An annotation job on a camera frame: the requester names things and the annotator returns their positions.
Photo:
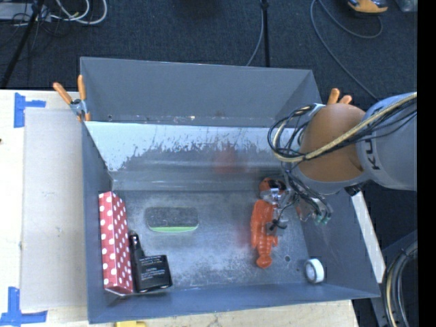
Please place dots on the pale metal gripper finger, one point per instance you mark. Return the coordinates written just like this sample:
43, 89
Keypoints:
276, 227
276, 195

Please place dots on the orange toy lobster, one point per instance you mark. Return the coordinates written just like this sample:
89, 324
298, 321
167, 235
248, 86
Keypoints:
261, 223

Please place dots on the white tape roll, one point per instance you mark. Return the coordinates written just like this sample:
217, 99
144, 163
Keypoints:
314, 270

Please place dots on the pale wood flat board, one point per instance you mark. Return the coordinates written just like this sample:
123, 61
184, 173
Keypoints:
51, 210

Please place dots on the grey metal bin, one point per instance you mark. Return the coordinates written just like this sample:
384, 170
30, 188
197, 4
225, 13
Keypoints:
211, 257

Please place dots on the grey and green sponge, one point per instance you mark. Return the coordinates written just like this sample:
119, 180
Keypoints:
172, 218

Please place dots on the black battery charger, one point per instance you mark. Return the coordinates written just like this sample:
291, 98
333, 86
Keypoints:
151, 271

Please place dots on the red white-dotted box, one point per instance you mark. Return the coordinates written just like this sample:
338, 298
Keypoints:
115, 244

